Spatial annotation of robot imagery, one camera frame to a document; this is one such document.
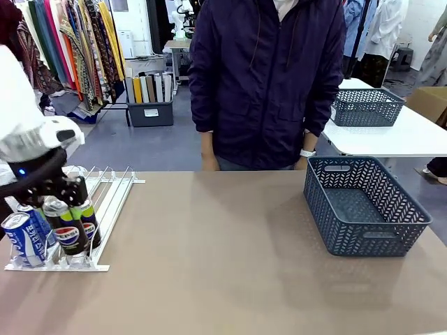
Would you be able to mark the white fabric bolt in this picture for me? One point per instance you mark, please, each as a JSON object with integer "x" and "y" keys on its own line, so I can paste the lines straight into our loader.
{"x": 167, "y": 88}
{"x": 144, "y": 90}

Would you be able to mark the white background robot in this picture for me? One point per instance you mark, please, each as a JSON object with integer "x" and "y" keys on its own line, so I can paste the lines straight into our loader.
{"x": 179, "y": 21}

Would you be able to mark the person's left forearm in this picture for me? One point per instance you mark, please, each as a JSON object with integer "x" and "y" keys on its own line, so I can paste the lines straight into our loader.
{"x": 323, "y": 115}

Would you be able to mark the grey storage bin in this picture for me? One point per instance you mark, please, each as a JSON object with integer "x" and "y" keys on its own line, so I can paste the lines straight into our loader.
{"x": 151, "y": 113}

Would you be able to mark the person's left hand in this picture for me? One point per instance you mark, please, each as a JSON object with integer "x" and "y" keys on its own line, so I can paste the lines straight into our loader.
{"x": 302, "y": 164}

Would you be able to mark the blue plastic lattice basket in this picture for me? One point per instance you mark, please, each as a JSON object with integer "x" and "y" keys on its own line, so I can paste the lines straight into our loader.
{"x": 366, "y": 111}
{"x": 352, "y": 209}

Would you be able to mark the dark plastic stool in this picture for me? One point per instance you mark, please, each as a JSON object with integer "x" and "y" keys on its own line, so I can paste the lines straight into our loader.
{"x": 401, "y": 59}

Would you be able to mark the grey workbench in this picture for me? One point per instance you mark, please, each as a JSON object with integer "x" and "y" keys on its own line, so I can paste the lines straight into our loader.
{"x": 176, "y": 47}

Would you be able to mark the black Pepsi lime can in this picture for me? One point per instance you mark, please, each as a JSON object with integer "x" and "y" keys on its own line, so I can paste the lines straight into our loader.
{"x": 68, "y": 234}
{"x": 91, "y": 223}

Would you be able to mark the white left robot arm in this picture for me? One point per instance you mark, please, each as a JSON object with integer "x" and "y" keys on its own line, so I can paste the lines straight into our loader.
{"x": 17, "y": 104}

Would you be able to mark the dark red garment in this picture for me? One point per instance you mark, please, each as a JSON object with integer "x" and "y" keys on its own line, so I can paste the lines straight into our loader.
{"x": 8, "y": 17}

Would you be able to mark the blue Pocari Sweat can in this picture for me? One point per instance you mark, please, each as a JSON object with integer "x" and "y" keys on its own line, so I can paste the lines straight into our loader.
{"x": 22, "y": 240}
{"x": 41, "y": 223}

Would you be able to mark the person's right forearm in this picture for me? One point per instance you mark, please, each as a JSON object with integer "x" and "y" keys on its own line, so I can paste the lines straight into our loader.
{"x": 204, "y": 115}

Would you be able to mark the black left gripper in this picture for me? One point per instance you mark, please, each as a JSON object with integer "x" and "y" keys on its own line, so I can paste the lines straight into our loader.
{"x": 36, "y": 169}

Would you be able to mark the yellow fabric bolt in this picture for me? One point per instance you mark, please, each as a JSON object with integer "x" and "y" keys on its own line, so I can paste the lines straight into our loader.
{"x": 137, "y": 91}

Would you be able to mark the white hanging coat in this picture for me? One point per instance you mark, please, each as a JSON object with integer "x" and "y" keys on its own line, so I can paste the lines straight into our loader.
{"x": 386, "y": 24}

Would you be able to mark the white air purifier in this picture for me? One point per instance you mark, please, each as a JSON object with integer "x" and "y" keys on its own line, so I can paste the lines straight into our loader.
{"x": 125, "y": 43}

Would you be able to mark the person's right hand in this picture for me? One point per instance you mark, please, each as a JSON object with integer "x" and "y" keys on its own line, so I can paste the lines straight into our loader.
{"x": 211, "y": 160}

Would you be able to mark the rack of colourful fabrics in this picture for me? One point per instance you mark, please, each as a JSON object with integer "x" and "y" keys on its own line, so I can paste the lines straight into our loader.
{"x": 80, "y": 45}

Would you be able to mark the blue hanging shirt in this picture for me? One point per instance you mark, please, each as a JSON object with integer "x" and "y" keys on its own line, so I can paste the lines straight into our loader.
{"x": 352, "y": 21}

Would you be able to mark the person in navy jacket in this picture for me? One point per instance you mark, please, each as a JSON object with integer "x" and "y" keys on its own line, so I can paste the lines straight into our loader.
{"x": 265, "y": 87}

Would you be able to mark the white wristwatch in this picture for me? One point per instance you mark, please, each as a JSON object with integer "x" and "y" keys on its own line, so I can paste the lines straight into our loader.
{"x": 308, "y": 152}

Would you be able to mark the brown fabric bolt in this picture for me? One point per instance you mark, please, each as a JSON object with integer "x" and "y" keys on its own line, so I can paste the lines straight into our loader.
{"x": 151, "y": 89}

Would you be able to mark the light grey fabric bolt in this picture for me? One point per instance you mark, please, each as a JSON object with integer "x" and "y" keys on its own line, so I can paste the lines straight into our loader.
{"x": 159, "y": 88}

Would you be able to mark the white table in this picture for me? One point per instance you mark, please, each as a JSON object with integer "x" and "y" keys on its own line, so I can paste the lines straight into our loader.
{"x": 384, "y": 139}

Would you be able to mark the brown cardboard box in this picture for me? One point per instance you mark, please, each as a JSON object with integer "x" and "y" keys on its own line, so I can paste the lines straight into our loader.
{"x": 429, "y": 101}

